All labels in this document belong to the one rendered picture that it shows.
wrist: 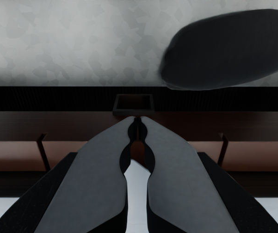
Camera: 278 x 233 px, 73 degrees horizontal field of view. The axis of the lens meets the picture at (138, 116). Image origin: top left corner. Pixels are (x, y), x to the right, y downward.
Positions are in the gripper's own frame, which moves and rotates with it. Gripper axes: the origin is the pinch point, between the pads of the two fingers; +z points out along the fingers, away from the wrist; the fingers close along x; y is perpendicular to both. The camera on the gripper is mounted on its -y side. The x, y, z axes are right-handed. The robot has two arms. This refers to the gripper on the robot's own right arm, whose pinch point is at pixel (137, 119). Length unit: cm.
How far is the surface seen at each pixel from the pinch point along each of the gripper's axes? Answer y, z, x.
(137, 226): 13.7, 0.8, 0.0
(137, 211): 11.1, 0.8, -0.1
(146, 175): 6.1, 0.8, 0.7
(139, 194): 8.6, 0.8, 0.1
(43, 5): -6.7, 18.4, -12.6
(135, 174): 5.9, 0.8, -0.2
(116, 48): -1.3, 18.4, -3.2
